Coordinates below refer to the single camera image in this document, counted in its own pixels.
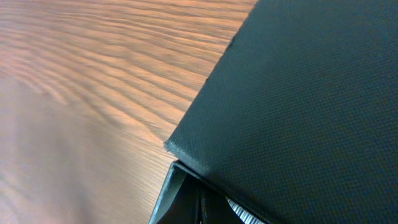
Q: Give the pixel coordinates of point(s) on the black gift box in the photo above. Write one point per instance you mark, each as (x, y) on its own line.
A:
(298, 120)

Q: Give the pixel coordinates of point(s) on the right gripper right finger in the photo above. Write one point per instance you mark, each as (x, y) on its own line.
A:
(216, 209)

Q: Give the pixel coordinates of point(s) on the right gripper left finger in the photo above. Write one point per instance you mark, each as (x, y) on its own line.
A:
(178, 201)

